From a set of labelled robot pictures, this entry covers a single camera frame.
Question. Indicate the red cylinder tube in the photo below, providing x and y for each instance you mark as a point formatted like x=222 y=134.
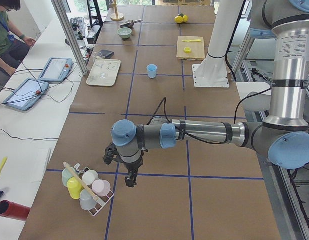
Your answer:
x=12 y=210

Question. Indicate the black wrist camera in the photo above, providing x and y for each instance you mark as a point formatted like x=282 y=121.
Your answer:
x=111 y=154

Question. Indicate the wooden cup stand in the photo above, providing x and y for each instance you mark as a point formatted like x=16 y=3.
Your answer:
x=116 y=16

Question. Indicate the yellow plastic knife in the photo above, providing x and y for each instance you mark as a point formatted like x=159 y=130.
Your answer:
x=192 y=40

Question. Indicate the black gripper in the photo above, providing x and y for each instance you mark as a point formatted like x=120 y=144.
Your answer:
x=132 y=167

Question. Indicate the near teach pendant tablet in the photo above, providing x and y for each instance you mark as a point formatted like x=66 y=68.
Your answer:
x=27 y=94

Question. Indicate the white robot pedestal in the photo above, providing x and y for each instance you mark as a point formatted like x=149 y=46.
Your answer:
x=212 y=72

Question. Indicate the white chair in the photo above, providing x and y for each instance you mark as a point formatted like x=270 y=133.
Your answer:
x=261 y=102

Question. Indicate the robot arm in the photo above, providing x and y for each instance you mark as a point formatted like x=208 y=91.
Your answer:
x=282 y=137

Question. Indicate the pink cup in rack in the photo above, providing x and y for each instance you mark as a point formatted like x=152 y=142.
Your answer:
x=101 y=187

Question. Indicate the black keyboard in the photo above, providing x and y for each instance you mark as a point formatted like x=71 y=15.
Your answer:
x=79 y=21

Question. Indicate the yellow plastic spatula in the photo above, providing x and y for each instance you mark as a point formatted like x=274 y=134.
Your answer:
x=2 y=164

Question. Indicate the dark grey folded cloth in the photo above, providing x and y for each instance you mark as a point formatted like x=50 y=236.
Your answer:
x=106 y=54

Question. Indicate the far teach pendant tablet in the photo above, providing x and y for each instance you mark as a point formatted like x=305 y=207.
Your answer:
x=56 y=70

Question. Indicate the white cup in rack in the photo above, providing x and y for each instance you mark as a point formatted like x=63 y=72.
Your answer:
x=90 y=177

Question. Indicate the clear wine glass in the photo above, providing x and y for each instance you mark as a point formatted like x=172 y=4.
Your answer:
x=99 y=62

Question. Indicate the wooden cutting board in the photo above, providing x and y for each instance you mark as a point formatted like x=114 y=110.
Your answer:
x=198 y=49

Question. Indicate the yellow cup in rack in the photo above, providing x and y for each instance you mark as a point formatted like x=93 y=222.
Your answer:
x=74 y=188

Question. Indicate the yellow lemon slices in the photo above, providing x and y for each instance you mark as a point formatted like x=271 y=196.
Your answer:
x=187 y=50

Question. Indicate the aluminium frame post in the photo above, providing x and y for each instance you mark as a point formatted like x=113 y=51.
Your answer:
x=70 y=36

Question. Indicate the grey cup in rack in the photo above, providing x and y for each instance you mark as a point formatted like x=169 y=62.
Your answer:
x=86 y=201

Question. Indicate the teach pendant tablet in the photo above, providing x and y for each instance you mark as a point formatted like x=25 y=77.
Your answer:
x=56 y=70
x=27 y=94

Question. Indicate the beige bear tray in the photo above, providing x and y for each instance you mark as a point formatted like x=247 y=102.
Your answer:
x=111 y=67

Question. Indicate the metal ice scoop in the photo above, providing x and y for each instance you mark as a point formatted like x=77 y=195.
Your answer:
x=130 y=23

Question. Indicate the seated person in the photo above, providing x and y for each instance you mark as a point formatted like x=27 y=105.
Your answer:
x=14 y=45

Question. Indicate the green bowl of ice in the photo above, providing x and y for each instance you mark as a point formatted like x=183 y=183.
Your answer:
x=124 y=33

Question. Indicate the green cup in rack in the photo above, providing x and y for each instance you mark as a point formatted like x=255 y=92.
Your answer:
x=66 y=176

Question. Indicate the light blue plastic cup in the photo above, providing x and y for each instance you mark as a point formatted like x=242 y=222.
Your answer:
x=152 y=71

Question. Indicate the white wire cup rack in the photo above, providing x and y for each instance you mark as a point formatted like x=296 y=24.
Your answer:
x=101 y=201

